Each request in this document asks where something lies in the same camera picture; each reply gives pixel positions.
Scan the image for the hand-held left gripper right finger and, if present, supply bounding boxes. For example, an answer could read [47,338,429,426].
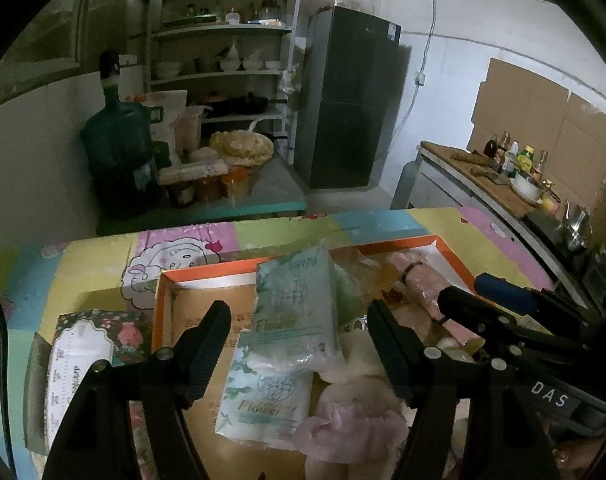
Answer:
[366,299,554,480]

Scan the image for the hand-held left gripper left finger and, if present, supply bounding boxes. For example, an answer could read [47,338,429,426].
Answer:
[42,299,232,480]

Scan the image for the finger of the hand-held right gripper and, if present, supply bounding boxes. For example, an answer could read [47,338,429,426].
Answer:
[475,272,601,331]
[437,285,531,356]

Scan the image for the cardboard box orange rim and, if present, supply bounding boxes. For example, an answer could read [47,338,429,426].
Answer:
[150,234,484,461]

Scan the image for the beige plush doll purple dress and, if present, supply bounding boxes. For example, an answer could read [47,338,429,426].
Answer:
[383,252,484,356]

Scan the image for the green ball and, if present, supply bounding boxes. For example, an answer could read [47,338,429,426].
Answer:
[333,262,371,318]

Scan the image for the beige puff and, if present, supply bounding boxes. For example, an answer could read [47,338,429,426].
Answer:
[340,247,409,293]

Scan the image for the pink chiffon scrunchie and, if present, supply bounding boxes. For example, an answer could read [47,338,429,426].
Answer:
[290,380,411,480]

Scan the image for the person's right hand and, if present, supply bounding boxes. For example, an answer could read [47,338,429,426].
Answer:
[553,437,604,473]

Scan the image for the black stove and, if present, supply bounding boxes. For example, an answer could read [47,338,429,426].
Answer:
[525,210,571,246]

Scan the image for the steel kettle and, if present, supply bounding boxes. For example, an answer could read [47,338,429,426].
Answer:
[560,202,591,253]

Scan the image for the white mixing bowl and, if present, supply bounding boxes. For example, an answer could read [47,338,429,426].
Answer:
[510,175,544,203]

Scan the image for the kitchen cleaver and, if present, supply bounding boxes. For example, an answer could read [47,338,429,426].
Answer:
[470,165,511,186]

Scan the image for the floral tissue pack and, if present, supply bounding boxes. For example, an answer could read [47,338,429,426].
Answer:
[26,309,154,456]

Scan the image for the kitchen counter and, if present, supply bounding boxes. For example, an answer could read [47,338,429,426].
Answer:
[415,140,606,311]

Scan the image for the grey gas cylinder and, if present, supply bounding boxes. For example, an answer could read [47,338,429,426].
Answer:
[395,160,424,209]

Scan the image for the amber glass jar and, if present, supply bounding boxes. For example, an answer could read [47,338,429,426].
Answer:
[195,175,224,205]

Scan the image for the white foam tray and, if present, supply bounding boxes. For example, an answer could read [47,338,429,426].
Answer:
[158,159,229,183]

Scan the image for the translucent plastic bag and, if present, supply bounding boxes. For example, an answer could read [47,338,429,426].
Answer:
[175,107,206,153]

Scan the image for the white rice sack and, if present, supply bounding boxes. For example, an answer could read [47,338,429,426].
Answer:
[146,90,189,161]

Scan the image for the dark grey fridge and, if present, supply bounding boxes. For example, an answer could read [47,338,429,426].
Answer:
[294,6,414,191]

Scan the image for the black frying pan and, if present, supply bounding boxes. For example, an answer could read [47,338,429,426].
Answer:
[203,91,290,117]

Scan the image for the white hanging plastic bag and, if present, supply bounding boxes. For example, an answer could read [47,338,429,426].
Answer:
[278,65,301,96]

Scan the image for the black water pump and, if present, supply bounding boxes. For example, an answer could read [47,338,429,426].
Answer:
[99,50,121,92]

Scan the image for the green tray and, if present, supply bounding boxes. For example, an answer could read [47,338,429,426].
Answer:
[162,15,219,28]

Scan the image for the grey framed interior window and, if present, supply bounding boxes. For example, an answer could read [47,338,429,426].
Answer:
[0,0,159,111]

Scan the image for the cardboard wall sheet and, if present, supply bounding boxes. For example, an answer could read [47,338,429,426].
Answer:
[468,57,606,201]

